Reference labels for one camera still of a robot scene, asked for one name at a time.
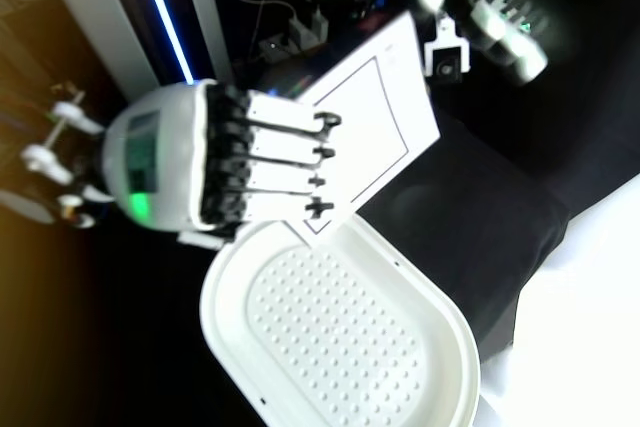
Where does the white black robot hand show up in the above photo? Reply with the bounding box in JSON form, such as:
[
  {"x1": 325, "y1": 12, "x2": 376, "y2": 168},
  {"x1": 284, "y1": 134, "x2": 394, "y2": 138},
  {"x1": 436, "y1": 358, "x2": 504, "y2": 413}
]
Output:
[
  {"x1": 415, "y1": 0, "x2": 551, "y2": 87},
  {"x1": 102, "y1": 79, "x2": 344, "y2": 249}
]

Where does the dark blue carton box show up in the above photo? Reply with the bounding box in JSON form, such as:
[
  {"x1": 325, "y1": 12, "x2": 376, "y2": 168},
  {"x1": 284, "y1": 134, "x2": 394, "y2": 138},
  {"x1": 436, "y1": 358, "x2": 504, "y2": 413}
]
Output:
[{"x1": 282, "y1": 10, "x2": 442, "y2": 249}]

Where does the glowing white light strip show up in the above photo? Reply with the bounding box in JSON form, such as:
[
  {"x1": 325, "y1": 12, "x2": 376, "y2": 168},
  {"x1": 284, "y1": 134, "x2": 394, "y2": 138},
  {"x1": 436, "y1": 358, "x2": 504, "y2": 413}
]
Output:
[{"x1": 135, "y1": 0, "x2": 197, "y2": 86}]

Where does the white power adapter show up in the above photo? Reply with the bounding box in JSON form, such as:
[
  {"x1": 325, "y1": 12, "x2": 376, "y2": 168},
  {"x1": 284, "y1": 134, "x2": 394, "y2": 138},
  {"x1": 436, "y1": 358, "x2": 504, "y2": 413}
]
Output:
[{"x1": 258, "y1": 34, "x2": 292, "y2": 57}]

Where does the wide white pillar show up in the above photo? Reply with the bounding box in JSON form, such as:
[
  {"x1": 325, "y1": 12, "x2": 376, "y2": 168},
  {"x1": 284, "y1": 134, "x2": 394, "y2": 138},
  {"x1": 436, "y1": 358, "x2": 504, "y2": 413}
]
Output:
[{"x1": 32, "y1": 0, "x2": 162, "y2": 94}]

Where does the black table cloth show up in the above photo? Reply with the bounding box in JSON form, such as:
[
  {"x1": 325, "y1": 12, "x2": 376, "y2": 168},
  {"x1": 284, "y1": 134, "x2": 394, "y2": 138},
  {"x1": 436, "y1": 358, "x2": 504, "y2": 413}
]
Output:
[{"x1": 94, "y1": 41, "x2": 640, "y2": 427}]

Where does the white perforated plastic tray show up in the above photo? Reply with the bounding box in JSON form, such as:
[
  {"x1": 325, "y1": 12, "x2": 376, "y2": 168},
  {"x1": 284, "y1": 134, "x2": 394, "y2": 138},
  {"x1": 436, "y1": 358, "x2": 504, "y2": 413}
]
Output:
[{"x1": 199, "y1": 214, "x2": 483, "y2": 427}]

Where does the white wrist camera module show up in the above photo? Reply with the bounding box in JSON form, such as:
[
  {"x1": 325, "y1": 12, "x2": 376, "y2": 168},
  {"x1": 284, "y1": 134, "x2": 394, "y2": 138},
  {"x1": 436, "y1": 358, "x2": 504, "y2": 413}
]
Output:
[{"x1": 423, "y1": 16, "x2": 472, "y2": 86}]

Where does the narrow white post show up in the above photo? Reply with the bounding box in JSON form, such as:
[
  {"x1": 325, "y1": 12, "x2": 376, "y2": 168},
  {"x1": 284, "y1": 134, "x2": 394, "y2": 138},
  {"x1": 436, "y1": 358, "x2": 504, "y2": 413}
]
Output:
[{"x1": 177, "y1": 0, "x2": 235, "y2": 84}]

